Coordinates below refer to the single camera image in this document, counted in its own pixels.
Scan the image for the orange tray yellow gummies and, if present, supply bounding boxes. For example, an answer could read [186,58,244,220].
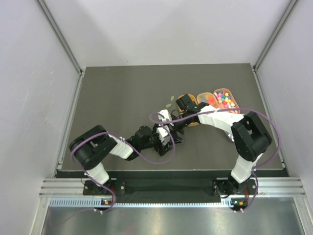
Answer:
[176,94,200,128]

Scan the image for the pink tray colourful candies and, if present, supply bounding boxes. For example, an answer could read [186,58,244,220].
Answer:
[213,88,240,114]

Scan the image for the silver metal scoop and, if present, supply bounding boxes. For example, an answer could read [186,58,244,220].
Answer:
[227,134,234,142]

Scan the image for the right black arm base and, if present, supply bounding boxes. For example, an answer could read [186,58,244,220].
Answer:
[212,177,257,197]

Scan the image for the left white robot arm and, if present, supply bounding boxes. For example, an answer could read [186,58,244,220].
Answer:
[69,124,181,194]

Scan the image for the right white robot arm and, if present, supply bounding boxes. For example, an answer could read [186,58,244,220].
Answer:
[173,94,272,194]

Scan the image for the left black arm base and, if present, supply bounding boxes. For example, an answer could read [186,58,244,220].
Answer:
[80,178,112,196]

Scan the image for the black base crossbar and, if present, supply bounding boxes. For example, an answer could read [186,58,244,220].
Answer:
[112,179,215,196]

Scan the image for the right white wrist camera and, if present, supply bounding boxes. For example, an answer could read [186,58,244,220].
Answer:
[157,109,172,122]

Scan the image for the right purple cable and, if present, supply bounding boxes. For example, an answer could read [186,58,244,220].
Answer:
[149,107,281,213]

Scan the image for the aluminium front rail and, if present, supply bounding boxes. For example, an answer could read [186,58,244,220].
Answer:
[39,177,306,197]

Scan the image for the grey slotted cable duct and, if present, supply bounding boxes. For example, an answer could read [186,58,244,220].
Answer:
[48,197,247,208]

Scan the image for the left aluminium frame post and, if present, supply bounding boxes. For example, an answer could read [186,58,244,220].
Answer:
[35,0,83,75]

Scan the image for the aluminium frame post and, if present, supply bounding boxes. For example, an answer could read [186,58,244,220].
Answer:
[35,0,83,75]
[252,0,299,72]

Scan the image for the right aluminium frame post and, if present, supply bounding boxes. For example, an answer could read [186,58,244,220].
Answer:
[252,0,299,72]

